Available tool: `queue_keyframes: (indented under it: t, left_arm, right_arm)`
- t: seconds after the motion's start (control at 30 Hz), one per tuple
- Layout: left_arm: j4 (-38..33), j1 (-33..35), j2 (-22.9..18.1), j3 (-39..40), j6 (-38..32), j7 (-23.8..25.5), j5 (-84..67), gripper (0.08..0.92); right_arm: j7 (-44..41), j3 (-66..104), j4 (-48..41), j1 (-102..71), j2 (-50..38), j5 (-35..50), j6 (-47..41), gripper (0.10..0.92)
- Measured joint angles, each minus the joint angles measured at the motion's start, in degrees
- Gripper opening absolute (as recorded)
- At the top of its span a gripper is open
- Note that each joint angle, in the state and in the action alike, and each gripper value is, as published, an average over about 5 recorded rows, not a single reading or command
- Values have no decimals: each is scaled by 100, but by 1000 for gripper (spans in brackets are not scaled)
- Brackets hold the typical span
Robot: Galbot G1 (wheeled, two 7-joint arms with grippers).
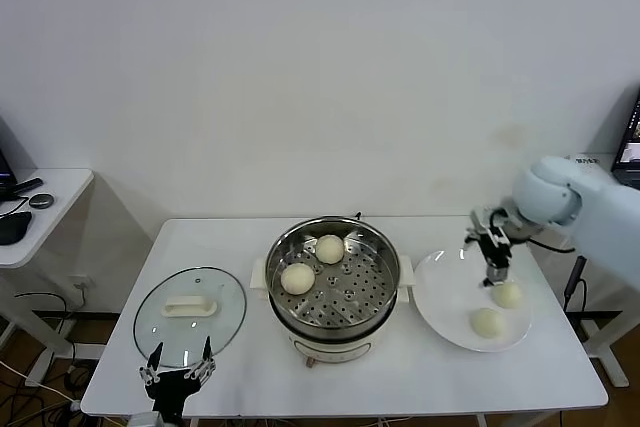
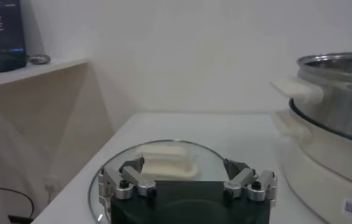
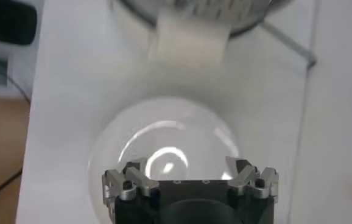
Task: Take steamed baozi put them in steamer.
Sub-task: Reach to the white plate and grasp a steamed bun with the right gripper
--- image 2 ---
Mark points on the dark computer monitor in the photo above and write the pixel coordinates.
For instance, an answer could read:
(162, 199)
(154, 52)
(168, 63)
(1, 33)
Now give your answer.
(5, 27)

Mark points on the cream electric cooker base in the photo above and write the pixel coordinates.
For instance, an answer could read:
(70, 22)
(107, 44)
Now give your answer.
(316, 182)

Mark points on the stainless steel steamer basket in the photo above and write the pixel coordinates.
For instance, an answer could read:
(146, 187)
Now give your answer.
(331, 115)

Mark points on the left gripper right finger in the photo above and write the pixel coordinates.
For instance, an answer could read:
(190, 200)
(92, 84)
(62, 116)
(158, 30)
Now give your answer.
(241, 179)

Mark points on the black computer mouse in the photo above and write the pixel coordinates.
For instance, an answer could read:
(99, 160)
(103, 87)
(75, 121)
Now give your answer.
(2, 63)

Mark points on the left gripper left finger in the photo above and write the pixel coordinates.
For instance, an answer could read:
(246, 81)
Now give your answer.
(139, 182)

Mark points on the round black disc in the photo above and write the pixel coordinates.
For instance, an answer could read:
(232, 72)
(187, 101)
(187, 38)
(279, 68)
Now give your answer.
(39, 59)

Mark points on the white desk with monitor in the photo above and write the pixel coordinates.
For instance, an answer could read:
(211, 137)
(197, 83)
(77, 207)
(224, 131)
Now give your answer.
(42, 71)

